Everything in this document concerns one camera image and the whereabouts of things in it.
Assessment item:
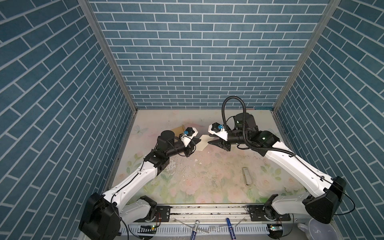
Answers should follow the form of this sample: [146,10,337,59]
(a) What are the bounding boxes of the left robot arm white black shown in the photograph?
[79,128,201,240]

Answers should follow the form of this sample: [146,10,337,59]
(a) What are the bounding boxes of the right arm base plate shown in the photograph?
[245,204,292,222]

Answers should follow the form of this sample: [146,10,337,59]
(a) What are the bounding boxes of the black corrugated cable conduit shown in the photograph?
[221,95,296,157]

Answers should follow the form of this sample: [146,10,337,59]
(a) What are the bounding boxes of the right circuit board green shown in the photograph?
[267,224,284,240]

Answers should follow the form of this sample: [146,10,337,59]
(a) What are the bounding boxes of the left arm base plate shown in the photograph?
[144,206,171,223]

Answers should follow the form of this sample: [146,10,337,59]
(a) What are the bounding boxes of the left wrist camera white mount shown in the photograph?
[179,127,198,147]

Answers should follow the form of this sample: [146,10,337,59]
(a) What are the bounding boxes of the cream letter paper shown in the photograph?
[196,135,214,151]

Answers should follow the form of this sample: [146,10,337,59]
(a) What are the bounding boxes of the circuit board green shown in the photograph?
[137,225,158,240]
[267,224,284,240]

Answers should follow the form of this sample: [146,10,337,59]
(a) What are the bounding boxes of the brown kraft envelope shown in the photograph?
[172,125,186,138]

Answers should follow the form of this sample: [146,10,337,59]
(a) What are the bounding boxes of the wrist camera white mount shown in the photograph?
[179,127,198,147]
[208,123,229,141]

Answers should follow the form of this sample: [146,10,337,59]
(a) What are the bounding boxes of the blue white marker pen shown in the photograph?
[190,220,200,240]

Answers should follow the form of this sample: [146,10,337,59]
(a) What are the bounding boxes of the left circuit board green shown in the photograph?
[137,225,158,240]

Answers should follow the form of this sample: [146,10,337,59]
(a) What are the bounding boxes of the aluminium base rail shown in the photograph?
[113,204,313,240]

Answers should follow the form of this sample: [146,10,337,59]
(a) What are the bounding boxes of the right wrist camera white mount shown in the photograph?
[208,123,229,141]

